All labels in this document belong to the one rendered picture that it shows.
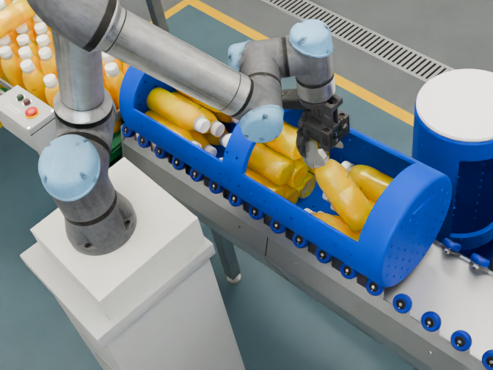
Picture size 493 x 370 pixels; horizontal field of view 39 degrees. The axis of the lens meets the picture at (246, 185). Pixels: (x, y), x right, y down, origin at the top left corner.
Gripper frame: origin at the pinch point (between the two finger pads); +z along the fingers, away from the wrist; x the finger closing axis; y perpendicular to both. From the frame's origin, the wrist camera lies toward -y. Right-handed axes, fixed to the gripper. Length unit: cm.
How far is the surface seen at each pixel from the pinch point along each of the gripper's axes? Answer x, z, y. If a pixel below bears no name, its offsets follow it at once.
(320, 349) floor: 8, 124, -16
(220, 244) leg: 9, 97, -63
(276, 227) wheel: -6.5, 27.8, -10.4
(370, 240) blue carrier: -7.3, 7.2, 19.9
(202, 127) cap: -1.0, 11.9, -38.5
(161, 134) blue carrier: -9.1, 11.9, -45.6
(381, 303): -6.7, 31.3, 22.1
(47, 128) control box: -24, 17, -81
